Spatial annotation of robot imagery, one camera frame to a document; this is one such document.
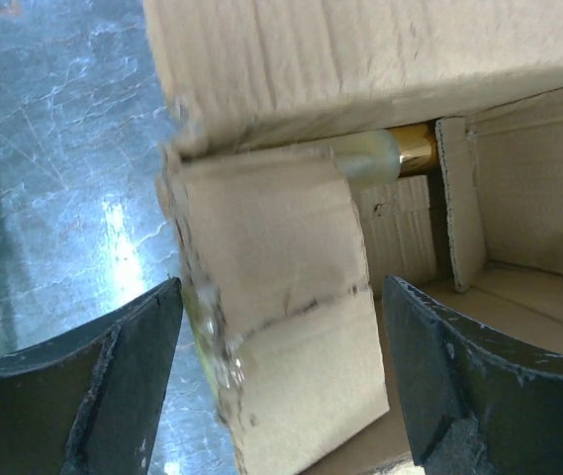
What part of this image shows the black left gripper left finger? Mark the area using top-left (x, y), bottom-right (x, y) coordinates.
top-left (0, 278), bottom-right (183, 474)

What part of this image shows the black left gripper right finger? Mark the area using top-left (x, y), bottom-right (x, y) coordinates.
top-left (382, 276), bottom-right (563, 474)

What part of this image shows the brown cardboard express box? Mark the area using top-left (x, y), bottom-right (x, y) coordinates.
top-left (143, 1), bottom-right (563, 474)

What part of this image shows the gold capped bottle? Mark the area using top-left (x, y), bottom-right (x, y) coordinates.
top-left (329, 123), bottom-right (438, 190)

